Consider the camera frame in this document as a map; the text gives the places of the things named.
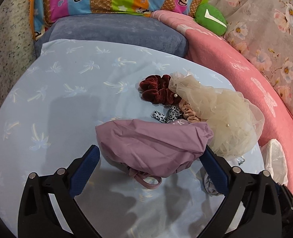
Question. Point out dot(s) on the blue grey cushion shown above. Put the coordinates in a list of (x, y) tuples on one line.
[(116, 32)]

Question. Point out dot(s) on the cream tulle scrunchie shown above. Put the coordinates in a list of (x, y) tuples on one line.
[(223, 119)]

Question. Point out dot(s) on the green round cushion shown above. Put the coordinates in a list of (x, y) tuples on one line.
[(206, 22)]

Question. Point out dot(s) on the dark red velvet scrunchie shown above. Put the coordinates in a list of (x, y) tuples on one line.
[(156, 86)]

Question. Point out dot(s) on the leopard print scrunchie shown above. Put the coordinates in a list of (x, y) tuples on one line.
[(171, 114)]

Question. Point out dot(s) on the pink bow print blanket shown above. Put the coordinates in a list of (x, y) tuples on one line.
[(235, 62)]

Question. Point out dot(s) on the bin with white liner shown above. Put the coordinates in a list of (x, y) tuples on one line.
[(275, 158)]

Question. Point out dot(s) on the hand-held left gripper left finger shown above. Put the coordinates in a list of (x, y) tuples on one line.
[(87, 171)]

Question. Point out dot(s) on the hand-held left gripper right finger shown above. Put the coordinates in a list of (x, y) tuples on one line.
[(214, 171)]

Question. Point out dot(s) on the grey floral blanket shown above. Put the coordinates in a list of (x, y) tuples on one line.
[(265, 29)]

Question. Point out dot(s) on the pink satin scrunchie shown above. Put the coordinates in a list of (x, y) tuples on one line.
[(190, 112)]

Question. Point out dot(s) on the light blue palm print sheet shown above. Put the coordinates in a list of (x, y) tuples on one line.
[(62, 119)]

